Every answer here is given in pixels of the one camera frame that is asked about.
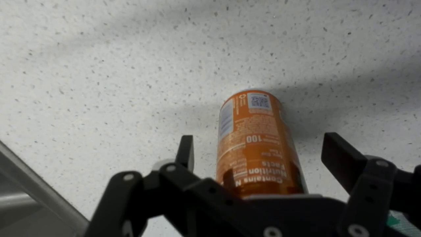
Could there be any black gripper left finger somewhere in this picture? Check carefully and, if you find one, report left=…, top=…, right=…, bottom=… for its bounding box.
left=83, top=135, right=230, bottom=237

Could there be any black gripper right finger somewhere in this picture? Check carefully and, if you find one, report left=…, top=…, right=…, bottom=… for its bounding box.
left=321, top=132, right=421, bottom=237

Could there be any orange soda can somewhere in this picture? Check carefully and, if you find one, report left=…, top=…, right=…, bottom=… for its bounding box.
left=216, top=90, right=308, bottom=199

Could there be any stainless steel sink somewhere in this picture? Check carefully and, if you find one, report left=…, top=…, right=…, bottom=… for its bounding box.
left=0, top=140, right=91, bottom=237

